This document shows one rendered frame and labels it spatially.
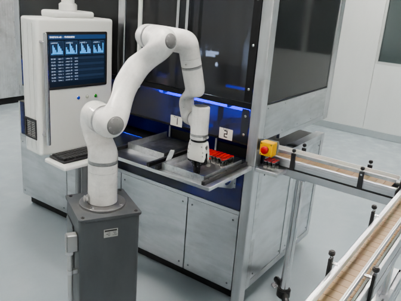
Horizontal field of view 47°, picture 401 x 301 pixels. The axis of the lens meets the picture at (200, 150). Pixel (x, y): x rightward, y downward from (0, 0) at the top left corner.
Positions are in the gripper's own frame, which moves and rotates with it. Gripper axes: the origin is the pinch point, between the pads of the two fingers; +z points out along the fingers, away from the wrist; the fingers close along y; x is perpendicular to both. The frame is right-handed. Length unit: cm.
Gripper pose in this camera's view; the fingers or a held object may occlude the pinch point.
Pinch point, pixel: (196, 170)
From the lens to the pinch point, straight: 222.4
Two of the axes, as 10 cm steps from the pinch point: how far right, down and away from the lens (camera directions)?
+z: -0.7, 9.5, 3.2
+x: -5.8, 2.2, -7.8
